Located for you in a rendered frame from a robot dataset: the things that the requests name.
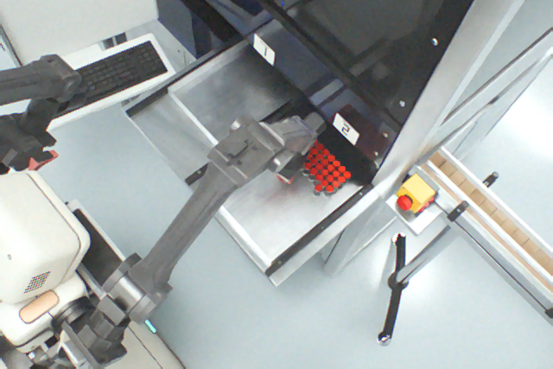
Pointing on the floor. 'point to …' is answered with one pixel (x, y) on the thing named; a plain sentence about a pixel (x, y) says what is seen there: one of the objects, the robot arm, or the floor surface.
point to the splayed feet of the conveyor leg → (394, 292)
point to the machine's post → (447, 84)
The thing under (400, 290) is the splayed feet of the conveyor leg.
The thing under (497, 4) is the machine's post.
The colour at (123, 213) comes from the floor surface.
